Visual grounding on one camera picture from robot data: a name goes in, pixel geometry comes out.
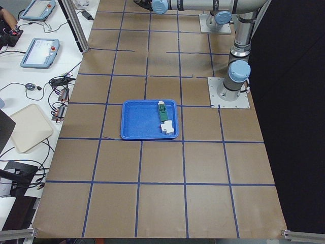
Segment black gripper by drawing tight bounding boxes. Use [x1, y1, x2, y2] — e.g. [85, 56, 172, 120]
[134, 0, 152, 11]

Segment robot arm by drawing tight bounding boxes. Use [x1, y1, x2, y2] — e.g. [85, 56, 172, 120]
[206, 11, 232, 28]
[134, 1, 266, 64]

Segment black power adapter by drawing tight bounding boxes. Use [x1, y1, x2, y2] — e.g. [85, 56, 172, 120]
[81, 10, 94, 20]

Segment blue teach pendant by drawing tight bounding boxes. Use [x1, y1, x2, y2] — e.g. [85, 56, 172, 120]
[20, 0, 56, 21]
[20, 38, 60, 69]

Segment green relay socket module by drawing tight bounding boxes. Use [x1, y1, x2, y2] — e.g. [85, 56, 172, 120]
[158, 101, 168, 123]

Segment blue plastic tray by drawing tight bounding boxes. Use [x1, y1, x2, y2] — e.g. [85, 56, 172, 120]
[120, 100, 179, 140]

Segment white circuit breaker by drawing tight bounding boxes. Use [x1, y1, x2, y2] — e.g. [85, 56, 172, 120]
[160, 120, 175, 135]

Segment round grey puck device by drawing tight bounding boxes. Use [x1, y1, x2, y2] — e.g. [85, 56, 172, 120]
[25, 83, 36, 91]

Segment beige plastic tray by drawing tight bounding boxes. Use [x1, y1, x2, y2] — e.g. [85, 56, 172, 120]
[10, 104, 53, 153]

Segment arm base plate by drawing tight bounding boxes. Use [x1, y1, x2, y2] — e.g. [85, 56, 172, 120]
[199, 11, 232, 35]
[208, 77, 250, 109]

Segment aluminium frame post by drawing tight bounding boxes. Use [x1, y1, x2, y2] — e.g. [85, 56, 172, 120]
[58, 0, 89, 53]

